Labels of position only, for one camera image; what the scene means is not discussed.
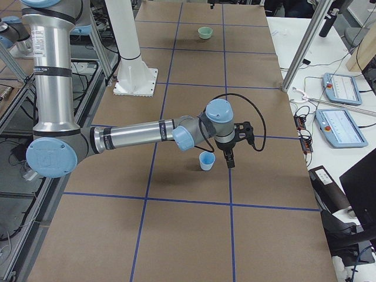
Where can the light blue plastic cup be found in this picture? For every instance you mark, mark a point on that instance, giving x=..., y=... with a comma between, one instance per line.
x=206, y=160

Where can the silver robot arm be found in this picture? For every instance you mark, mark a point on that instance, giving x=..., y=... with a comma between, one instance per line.
x=60, y=143

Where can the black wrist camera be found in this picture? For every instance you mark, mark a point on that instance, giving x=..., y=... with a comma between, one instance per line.
x=244, y=131

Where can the aluminium frame post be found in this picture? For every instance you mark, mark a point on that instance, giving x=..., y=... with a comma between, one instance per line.
x=311, y=31

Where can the brown paper table cover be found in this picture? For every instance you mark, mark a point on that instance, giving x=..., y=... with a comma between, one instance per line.
x=149, y=213

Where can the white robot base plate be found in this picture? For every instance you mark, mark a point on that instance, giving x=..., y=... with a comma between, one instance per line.
x=134, y=82

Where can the mint green bowl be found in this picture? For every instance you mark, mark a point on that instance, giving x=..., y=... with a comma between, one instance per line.
x=205, y=32

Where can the black monitor and stand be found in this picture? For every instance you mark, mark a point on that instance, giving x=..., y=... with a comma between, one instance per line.
x=347, y=240

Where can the black box white label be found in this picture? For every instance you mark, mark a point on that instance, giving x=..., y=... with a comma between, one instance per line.
x=331, y=196

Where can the teach pendant tablet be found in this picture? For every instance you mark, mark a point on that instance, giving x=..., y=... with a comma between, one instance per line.
x=341, y=89
x=339, y=129

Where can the near teach pendant tablet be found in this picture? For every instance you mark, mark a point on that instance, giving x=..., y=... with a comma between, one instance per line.
x=339, y=129

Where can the far teach pendant tablet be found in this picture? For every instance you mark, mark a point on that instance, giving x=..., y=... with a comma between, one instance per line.
x=341, y=89

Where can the aluminium side frame rack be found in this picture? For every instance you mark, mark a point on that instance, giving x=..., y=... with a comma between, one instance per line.
x=26, y=215

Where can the orange black usb hub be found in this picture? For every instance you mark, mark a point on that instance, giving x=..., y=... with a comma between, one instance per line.
x=300, y=122

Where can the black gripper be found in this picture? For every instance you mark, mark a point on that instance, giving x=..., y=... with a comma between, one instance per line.
x=225, y=145

